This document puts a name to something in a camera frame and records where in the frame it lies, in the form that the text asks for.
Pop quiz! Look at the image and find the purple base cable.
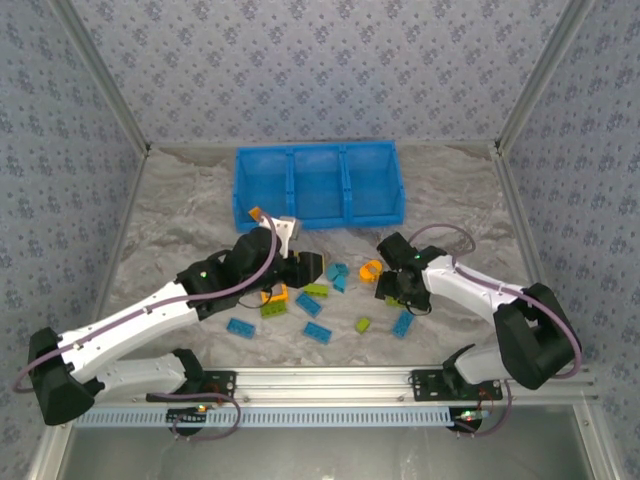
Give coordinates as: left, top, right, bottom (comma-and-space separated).
457, 379, 515, 437
146, 393, 242, 442

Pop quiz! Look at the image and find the blue lego plate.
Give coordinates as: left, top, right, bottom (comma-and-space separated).
391, 309, 416, 339
302, 321, 334, 345
294, 292, 324, 319
225, 317, 257, 339

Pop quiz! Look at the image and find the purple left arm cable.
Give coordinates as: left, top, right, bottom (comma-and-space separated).
12, 212, 279, 394

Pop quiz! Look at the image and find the blue plastic bin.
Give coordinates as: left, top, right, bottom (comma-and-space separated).
232, 146, 294, 234
288, 145, 350, 231
343, 141, 407, 227

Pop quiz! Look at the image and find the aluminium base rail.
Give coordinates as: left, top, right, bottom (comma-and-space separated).
114, 364, 601, 406

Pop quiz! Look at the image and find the thin black cable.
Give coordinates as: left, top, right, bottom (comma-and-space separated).
237, 287, 275, 312

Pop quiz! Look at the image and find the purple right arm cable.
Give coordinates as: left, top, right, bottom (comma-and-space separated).
408, 223, 584, 381

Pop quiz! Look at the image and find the orange lego window frame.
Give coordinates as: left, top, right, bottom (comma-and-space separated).
260, 283, 291, 307

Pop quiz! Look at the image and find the light blue slotted cable duct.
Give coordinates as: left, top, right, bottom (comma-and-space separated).
74, 405, 459, 429

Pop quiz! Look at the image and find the aluminium side rail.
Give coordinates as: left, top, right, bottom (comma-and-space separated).
27, 144, 154, 480
491, 143, 624, 480

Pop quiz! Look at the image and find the small black electronics board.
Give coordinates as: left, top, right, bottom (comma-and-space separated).
167, 407, 210, 436
449, 407, 485, 434

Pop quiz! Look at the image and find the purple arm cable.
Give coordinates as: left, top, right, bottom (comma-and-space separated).
408, 223, 584, 381
12, 212, 279, 394

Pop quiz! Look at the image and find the orange round lego piece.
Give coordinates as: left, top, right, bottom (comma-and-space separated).
358, 258, 384, 284

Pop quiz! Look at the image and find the aluminium frame post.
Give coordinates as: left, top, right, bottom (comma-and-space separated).
493, 0, 597, 152
49, 0, 152, 152

